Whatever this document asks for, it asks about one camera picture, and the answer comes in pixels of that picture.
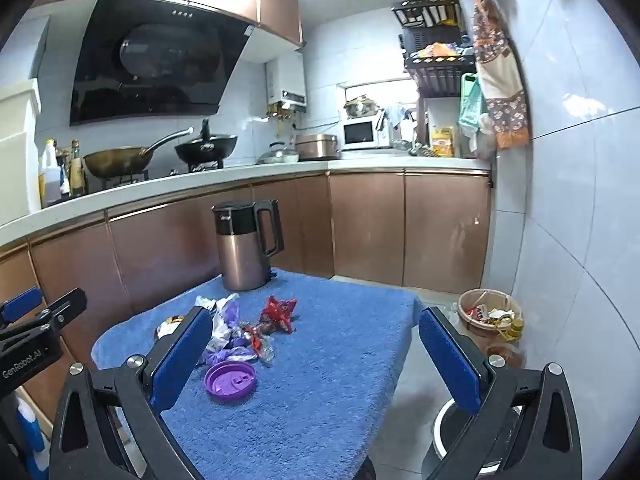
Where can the white microwave oven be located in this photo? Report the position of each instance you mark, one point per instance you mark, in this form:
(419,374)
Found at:
(362,132)

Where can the gas stove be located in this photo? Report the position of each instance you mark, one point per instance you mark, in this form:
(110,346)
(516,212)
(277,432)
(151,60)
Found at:
(130,177)

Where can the round steel container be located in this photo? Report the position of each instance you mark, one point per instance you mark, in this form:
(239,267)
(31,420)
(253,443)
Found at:
(450,435)

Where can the brown electric kettle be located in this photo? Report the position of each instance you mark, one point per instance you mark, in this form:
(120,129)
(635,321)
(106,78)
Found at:
(245,250)

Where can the white plastic bag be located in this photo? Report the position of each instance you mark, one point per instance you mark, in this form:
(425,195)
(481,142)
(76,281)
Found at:
(204,302)

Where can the purple wrapper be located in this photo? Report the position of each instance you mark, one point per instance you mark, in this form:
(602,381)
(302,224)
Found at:
(225,354)

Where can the yellow box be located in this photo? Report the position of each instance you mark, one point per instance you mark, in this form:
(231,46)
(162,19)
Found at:
(442,142)

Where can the black glass range hood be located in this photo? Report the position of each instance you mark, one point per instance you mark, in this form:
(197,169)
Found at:
(150,60)

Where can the person's left hand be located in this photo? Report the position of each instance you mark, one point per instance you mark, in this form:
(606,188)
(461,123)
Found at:
(32,435)

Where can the red crumpled wrapper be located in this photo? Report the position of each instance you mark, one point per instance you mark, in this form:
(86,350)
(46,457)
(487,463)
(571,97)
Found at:
(277,310)

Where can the floral apron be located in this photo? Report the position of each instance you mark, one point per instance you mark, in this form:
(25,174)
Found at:
(500,75)

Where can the green plastic basket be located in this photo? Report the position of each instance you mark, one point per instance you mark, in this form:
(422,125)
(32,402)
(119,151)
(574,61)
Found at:
(470,102)

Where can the white tissue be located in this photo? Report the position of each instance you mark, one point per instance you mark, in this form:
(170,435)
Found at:
(218,330)

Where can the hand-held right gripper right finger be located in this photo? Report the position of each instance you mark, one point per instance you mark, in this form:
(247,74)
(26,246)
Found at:
(450,360)

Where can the brass wok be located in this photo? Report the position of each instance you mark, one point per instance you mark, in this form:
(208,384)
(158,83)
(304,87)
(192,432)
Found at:
(117,159)

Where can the purple plastic lid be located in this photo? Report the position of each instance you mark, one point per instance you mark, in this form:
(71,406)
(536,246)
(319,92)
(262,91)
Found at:
(230,380)

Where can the copper lower cabinets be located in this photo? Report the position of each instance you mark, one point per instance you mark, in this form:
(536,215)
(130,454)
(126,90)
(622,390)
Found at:
(370,225)

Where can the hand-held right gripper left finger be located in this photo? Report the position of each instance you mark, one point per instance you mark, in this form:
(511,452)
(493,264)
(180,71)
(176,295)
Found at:
(182,355)

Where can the glass pot lid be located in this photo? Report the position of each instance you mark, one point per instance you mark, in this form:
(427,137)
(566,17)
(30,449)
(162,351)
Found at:
(277,155)

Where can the white water heater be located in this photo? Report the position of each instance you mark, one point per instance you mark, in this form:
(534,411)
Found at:
(287,77)

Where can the black storage rack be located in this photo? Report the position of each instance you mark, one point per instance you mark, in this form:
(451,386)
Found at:
(435,67)

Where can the blue fluffy towel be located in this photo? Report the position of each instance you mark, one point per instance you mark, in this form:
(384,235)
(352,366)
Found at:
(310,385)

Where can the white plastic bottle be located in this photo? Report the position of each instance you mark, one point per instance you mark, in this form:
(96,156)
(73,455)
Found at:
(50,175)

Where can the white cabinet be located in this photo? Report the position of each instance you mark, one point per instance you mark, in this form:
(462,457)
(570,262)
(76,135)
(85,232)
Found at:
(17,150)

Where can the black wok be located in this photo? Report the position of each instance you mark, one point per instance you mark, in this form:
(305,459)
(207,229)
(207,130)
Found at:
(205,147)

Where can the clear wrapper with red print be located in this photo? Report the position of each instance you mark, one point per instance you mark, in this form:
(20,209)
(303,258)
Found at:
(257,336)

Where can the dark glass bottle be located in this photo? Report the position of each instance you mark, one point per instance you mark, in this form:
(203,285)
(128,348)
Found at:
(76,170)

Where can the brown round waste basket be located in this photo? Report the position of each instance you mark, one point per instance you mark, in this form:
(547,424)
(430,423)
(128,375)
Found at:
(467,301)

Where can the blue cloth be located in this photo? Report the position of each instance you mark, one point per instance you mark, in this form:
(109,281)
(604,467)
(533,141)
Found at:
(397,115)

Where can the silver rice cooker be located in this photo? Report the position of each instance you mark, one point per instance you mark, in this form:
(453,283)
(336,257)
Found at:
(317,146)

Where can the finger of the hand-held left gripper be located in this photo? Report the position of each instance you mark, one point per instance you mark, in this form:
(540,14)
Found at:
(67,305)
(20,302)

